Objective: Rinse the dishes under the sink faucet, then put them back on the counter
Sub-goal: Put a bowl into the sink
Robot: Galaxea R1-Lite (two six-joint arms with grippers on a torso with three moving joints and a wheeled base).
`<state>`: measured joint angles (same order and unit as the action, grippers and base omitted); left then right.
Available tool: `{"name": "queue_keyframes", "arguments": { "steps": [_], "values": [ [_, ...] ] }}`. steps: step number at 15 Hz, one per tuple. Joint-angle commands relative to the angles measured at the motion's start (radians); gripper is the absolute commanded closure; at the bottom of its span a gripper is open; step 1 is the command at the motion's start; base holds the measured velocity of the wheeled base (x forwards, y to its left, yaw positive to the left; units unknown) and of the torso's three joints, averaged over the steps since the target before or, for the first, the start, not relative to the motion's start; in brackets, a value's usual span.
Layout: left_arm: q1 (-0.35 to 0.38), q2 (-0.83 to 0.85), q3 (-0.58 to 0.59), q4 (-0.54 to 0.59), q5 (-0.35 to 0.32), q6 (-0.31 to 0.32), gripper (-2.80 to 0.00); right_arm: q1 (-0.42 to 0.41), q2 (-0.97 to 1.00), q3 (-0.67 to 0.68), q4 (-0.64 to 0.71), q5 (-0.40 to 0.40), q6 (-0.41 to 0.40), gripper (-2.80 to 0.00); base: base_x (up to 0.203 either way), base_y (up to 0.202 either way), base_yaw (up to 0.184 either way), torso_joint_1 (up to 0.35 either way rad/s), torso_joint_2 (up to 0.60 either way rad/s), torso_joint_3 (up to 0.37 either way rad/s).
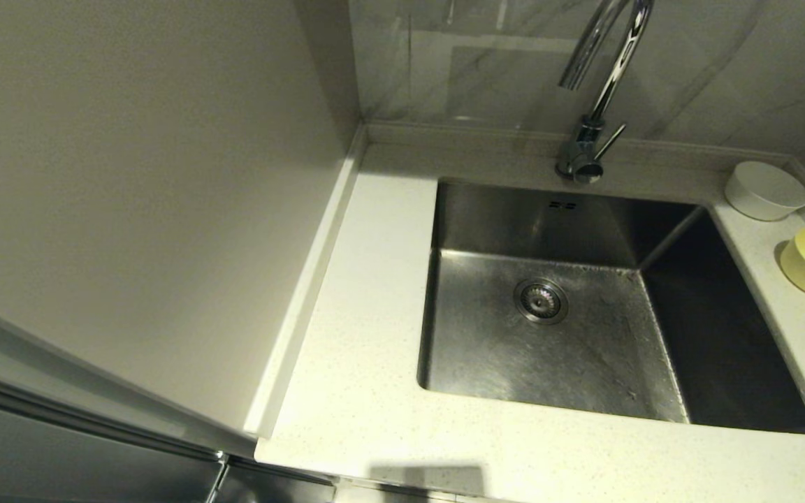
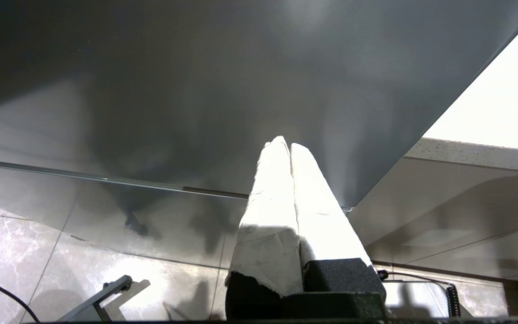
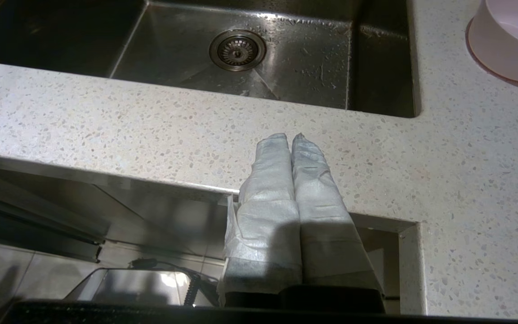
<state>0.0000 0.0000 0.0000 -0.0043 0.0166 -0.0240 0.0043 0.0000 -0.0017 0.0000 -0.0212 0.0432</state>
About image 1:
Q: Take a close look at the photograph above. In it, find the beige cabinet side panel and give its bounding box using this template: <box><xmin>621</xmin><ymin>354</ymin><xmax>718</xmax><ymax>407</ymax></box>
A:
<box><xmin>0</xmin><ymin>0</ymin><xmax>365</xmax><ymax>458</ymax></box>

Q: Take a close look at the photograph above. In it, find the round metal drain strainer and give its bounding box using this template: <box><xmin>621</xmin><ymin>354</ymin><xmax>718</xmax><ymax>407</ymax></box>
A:
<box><xmin>513</xmin><ymin>278</ymin><xmax>570</xmax><ymax>325</ymax></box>

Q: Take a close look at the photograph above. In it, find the grey metal appliance door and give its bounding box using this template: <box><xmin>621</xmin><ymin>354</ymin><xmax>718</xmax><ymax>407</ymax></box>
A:
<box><xmin>0</xmin><ymin>363</ymin><xmax>337</xmax><ymax>503</ymax></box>

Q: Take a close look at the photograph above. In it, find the white plastic bowl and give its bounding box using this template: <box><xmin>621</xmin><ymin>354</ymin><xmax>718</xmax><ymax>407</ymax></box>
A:
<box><xmin>725</xmin><ymin>161</ymin><xmax>805</xmax><ymax>222</ymax></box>

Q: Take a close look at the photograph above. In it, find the stainless steel sink basin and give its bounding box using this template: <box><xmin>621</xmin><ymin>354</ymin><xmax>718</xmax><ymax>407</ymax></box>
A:
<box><xmin>416</xmin><ymin>178</ymin><xmax>805</xmax><ymax>435</ymax></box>

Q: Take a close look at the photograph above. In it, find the chrome gooseneck kitchen faucet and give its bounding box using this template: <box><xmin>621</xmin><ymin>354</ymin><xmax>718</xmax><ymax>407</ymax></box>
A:
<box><xmin>556</xmin><ymin>0</ymin><xmax>656</xmax><ymax>185</ymax></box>

